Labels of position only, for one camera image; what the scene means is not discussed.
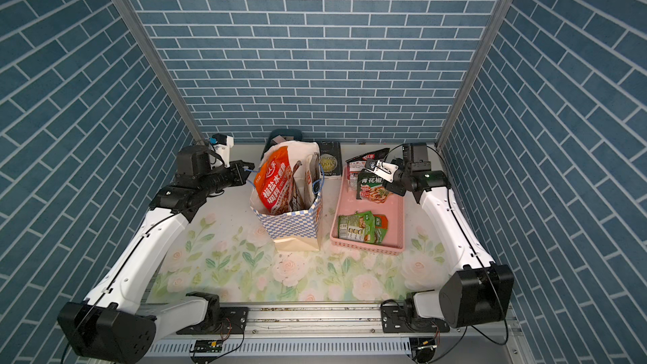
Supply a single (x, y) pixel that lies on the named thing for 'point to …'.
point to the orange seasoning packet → (273, 178)
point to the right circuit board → (423, 349)
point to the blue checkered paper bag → (297, 231)
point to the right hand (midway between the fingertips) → (395, 170)
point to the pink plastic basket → (346, 202)
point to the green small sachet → (363, 227)
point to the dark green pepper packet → (370, 186)
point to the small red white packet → (358, 163)
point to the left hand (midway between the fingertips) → (261, 164)
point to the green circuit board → (208, 345)
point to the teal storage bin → (296, 136)
